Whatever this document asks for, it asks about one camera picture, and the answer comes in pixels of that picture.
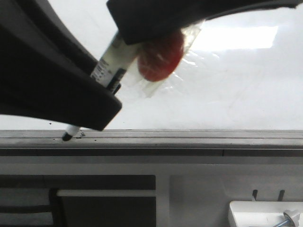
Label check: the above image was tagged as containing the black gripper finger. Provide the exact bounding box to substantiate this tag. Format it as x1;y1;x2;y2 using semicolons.
0;0;122;131
107;0;299;44

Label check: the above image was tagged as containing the red round magnet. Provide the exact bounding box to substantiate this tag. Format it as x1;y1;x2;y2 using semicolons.
137;30;184;82

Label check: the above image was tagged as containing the white whiteboard marker pen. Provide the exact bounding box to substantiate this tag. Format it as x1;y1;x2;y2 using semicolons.
62;32;142;142

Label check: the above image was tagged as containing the grey aluminium whiteboard tray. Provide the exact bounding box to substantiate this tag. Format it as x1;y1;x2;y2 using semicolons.
0;130;303;157

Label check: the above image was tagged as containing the white bracket with screw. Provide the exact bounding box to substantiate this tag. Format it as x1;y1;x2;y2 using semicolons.
228;201;303;227

